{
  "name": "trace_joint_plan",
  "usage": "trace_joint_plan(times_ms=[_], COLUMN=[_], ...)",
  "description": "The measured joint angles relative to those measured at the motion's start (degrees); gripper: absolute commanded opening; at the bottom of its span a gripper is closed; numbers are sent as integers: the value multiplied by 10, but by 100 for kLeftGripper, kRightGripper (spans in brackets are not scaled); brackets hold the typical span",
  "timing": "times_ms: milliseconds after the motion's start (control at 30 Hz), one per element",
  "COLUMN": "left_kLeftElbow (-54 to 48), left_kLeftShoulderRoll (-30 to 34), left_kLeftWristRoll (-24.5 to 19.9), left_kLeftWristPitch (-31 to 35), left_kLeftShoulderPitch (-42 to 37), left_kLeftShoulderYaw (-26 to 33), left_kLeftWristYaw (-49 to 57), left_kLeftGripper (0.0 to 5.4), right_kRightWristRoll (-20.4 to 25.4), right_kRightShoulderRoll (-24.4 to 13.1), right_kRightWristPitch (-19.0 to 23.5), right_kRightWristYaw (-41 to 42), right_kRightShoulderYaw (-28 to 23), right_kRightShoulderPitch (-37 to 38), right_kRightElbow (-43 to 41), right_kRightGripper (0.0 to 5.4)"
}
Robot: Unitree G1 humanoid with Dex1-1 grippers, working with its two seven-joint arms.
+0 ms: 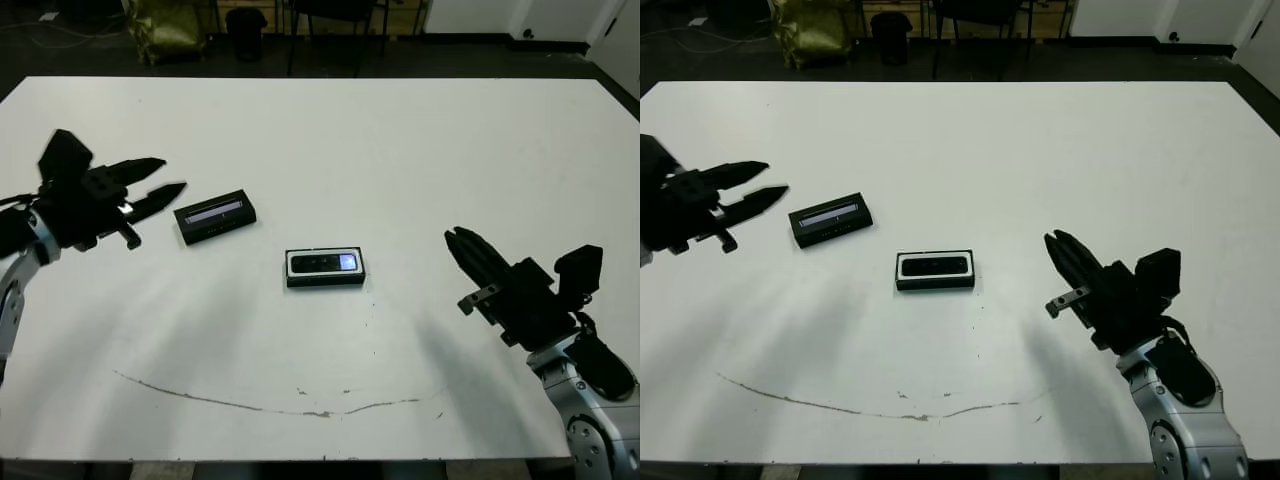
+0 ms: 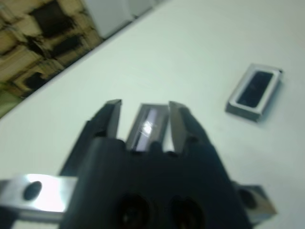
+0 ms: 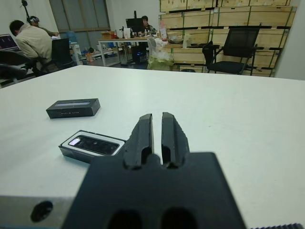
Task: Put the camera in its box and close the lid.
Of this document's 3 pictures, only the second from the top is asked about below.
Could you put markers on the stacked wooden crates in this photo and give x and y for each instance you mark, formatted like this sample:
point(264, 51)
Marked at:
point(14, 59)

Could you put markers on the black box lid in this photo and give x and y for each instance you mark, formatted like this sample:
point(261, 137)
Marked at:
point(145, 124)

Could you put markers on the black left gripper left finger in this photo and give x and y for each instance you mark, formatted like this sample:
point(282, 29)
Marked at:
point(112, 119)

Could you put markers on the black box base white insert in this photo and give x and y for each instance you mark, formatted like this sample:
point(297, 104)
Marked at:
point(243, 114)

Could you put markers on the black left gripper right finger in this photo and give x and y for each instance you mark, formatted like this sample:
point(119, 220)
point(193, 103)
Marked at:
point(181, 128)

